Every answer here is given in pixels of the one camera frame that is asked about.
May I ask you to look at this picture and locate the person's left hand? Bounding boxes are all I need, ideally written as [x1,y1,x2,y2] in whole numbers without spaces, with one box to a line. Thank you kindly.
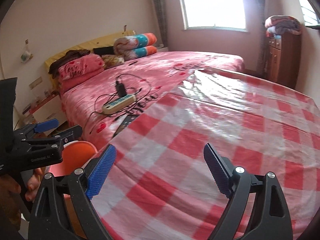
[1,168,43,202]

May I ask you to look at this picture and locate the white bedside table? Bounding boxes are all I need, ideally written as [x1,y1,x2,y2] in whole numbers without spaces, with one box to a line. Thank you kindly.
[23,95,67,126]

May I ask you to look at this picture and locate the pink bed sheet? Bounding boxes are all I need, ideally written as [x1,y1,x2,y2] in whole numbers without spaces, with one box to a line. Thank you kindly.
[61,51,245,149]

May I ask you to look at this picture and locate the white power strip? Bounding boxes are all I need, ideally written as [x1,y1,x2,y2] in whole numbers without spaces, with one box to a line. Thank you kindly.
[101,94,136,115]

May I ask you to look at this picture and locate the black remote control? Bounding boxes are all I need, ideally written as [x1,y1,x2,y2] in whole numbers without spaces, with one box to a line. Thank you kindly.
[113,114,139,138]

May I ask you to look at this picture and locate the pink love you pillow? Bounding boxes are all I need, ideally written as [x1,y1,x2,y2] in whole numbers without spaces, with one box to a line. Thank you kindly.
[58,54,104,93]

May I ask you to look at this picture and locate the black charger plug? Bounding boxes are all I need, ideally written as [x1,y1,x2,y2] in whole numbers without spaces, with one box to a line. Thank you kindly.
[115,80,127,98]

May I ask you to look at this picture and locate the brown plush blanket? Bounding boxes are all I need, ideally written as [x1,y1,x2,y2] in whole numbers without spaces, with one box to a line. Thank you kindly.
[48,49,91,79]

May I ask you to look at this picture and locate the small patterned pillow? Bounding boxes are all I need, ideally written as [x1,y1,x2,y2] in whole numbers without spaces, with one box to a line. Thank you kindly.
[101,55,125,69]

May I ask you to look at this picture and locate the yellow headboard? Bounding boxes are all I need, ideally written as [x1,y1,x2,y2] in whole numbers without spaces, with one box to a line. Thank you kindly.
[44,30,136,71]

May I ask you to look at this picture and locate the upper rolled colourful quilt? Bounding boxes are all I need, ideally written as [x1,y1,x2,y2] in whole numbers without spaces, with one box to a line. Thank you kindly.
[113,33,157,55]

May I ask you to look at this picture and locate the rolled colourful quilt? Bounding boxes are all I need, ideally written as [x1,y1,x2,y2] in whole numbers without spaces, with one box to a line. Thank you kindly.
[113,33,157,55]
[123,46,157,61]

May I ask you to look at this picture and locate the red white checkered tablecloth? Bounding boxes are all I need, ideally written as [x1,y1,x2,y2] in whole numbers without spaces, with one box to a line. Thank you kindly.
[91,68,319,239]

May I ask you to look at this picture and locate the lower rolled colourful quilt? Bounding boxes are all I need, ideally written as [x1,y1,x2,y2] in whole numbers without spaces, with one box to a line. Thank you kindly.
[123,46,157,61]

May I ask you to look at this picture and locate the grey checked left curtain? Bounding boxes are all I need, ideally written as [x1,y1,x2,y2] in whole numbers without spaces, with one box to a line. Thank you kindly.
[152,0,168,47]

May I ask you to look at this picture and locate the brown wooden cabinet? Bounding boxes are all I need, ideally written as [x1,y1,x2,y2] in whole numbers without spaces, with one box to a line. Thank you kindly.
[266,33,302,89]

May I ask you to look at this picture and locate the window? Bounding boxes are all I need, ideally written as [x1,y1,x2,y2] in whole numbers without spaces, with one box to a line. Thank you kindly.
[180,0,247,31]

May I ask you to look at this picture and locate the folded blankets on cabinet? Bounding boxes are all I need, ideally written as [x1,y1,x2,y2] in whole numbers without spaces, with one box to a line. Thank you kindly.
[265,15,302,37]

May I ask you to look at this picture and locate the right grey curtain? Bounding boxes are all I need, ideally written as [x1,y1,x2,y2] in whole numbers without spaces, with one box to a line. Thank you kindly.
[255,0,266,75]

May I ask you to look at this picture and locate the black charger cable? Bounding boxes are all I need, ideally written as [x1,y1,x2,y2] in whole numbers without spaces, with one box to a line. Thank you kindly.
[82,73,161,136]

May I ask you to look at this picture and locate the hanging wall pouch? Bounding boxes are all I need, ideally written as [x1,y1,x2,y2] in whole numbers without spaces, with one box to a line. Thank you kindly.
[20,40,33,63]

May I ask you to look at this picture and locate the wall mounted television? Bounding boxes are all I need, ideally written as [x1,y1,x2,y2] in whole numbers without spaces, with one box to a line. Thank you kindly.
[299,0,320,30]

